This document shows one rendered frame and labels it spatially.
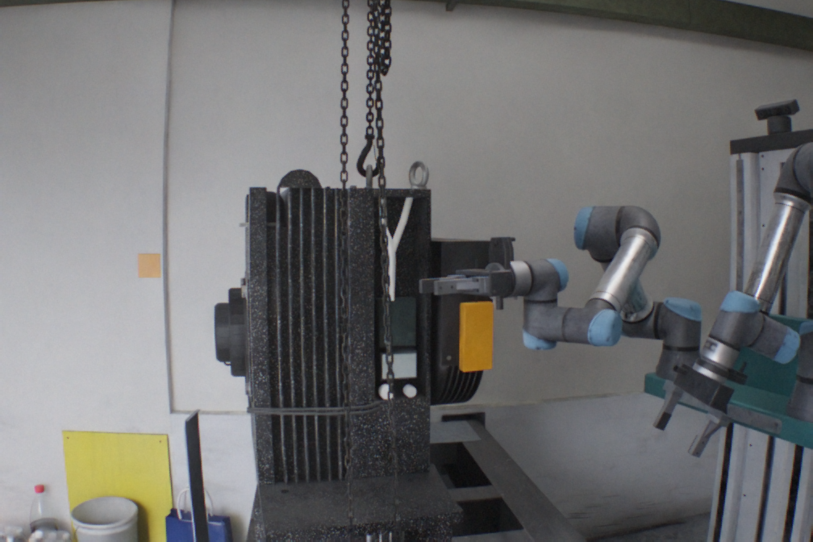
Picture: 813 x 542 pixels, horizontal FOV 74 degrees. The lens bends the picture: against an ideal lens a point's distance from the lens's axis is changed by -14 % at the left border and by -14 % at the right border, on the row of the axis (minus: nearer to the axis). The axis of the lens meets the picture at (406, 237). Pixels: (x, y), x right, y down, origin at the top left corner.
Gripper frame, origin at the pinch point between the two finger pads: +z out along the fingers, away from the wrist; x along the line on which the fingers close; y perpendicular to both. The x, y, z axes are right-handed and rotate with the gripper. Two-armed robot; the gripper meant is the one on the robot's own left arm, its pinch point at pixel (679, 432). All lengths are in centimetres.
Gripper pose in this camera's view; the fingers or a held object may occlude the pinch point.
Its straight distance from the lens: 135.4
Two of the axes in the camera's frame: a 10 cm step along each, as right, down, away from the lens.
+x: 1.9, 1.5, -9.7
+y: -8.9, -3.9, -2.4
